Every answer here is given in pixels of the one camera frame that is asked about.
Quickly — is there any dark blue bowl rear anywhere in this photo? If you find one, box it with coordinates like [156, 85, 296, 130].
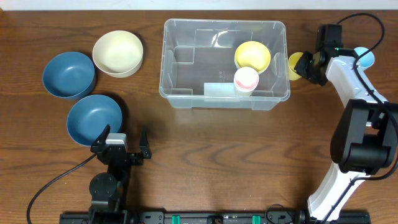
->
[42, 52, 96, 100]

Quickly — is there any cream white plastic cup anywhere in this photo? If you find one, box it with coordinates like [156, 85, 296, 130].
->
[233, 67, 259, 96]

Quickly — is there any light blue plastic cup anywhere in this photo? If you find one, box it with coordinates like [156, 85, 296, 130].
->
[354, 47, 375, 70]

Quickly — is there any yellow small bowl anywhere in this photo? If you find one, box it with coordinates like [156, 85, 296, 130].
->
[234, 41, 271, 74]

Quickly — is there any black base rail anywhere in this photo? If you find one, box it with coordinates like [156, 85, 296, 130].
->
[58, 210, 373, 224]

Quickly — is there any dark blue bowl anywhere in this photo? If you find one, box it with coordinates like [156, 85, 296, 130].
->
[67, 95, 123, 146]
[42, 52, 96, 100]

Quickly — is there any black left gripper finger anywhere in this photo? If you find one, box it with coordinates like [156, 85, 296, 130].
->
[139, 126, 149, 153]
[91, 124, 111, 147]

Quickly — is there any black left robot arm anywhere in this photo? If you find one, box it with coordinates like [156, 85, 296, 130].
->
[87, 125, 152, 224]

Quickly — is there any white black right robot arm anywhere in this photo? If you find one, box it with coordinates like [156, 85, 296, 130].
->
[294, 47, 397, 223]

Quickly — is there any dark blue bowl front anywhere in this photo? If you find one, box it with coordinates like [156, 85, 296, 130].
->
[67, 95, 123, 146]

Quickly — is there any clear plastic storage container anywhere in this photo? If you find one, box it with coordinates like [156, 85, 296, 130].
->
[159, 19, 290, 111]

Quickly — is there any yellow cup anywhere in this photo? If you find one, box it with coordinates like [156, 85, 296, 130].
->
[288, 52, 303, 81]

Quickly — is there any pink plastic cup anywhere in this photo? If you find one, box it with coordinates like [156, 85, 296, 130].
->
[234, 80, 258, 89]

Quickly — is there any cream large bowl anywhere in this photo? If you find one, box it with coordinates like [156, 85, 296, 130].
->
[92, 30, 144, 78]

